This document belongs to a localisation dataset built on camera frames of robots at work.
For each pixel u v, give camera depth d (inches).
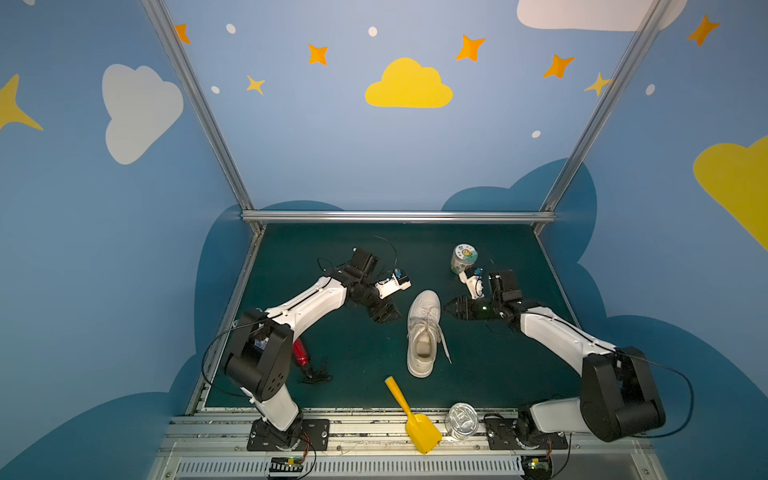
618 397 17.0
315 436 29.0
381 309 30.1
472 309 30.8
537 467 28.9
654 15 27.6
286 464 28.7
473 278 32.1
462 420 28.6
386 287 30.6
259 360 17.8
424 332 33.0
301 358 33.1
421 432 29.5
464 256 40.7
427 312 35.3
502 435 29.4
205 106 33.6
